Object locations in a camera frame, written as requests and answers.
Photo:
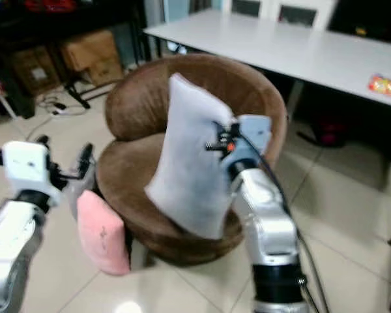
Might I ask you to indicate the black storage rack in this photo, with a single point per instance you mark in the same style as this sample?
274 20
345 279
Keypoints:
72 19

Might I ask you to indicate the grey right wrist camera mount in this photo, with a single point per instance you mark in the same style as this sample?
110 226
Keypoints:
254 137

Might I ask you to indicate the large light cardboard box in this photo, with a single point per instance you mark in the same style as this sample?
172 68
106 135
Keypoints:
91 57

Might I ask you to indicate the brown round sofa chair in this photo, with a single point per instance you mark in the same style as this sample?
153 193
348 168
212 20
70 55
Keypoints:
137 98

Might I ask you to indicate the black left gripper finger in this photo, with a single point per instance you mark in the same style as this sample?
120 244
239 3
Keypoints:
86 160

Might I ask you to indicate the grey white pillow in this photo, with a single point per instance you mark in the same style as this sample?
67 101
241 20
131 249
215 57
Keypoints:
189 163

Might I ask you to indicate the dark cardboard box with label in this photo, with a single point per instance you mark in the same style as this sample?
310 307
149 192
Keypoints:
34 75

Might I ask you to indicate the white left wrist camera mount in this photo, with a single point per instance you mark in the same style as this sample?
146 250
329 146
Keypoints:
26 166

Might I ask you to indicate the red yellow snack packet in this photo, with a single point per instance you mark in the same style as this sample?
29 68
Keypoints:
386 85

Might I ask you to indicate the red object under table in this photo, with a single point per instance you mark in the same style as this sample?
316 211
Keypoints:
330 132

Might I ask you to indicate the white long table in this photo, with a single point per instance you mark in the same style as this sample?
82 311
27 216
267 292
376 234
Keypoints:
280 49

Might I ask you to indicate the white chair with dark back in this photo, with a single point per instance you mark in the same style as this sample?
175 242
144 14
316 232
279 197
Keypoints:
300 14
245 6

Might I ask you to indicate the pink pillow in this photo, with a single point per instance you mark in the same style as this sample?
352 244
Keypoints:
103 238

